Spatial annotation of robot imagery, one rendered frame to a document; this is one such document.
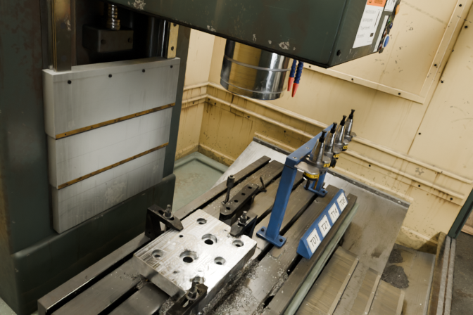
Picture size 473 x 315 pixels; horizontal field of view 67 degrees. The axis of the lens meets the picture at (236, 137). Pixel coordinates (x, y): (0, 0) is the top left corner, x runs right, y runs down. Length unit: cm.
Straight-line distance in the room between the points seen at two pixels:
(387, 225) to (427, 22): 91
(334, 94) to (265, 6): 121
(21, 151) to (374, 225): 146
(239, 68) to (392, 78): 110
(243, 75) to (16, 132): 60
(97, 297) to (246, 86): 67
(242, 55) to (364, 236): 122
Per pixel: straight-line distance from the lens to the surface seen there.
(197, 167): 226
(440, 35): 174
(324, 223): 140
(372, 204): 190
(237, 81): 79
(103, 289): 109
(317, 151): 115
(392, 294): 165
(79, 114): 108
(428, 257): 201
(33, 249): 127
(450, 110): 178
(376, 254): 176
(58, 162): 111
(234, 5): 73
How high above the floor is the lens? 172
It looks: 24 degrees down
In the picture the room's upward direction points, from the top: 11 degrees clockwise
